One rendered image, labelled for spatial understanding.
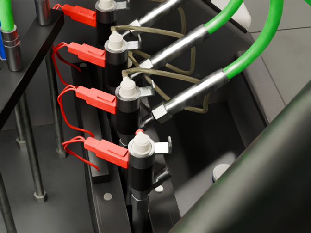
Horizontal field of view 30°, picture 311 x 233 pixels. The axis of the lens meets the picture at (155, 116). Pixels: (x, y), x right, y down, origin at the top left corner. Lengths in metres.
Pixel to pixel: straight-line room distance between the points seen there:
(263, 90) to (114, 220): 0.34
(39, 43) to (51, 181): 0.27
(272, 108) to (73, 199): 0.33
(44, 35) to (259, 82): 0.35
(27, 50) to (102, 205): 0.21
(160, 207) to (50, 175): 0.27
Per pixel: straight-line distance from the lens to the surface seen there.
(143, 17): 0.78
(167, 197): 0.72
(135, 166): 0.59
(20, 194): 0.92
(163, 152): 0.59
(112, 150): 0.61
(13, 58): 0.69
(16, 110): 0.91
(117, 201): 0.71
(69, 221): 0.88
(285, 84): 2.33
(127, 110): 0.64
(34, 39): 0.74
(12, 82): 0.69
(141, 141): 0.58
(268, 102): 0.89
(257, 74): 0.93
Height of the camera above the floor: 1.57
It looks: 47 degrees down
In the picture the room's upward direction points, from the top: 3 degrees clockwise
